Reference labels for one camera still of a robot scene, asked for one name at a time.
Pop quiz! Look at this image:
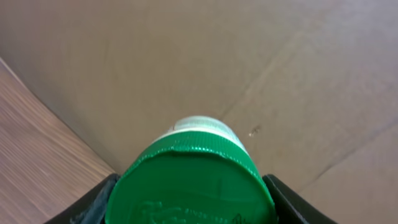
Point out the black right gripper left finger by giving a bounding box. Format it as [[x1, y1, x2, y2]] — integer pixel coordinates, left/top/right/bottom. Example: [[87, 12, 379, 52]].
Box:
[[45, 173, 120, 224]]

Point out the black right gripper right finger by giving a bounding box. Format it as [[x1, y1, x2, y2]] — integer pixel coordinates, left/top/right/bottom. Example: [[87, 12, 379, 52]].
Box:
[[262, 174, 336, 224]]

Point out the green lid jar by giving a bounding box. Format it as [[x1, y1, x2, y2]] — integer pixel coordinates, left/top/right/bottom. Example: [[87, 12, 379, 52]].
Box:
[[105, 116, 279, 224]]

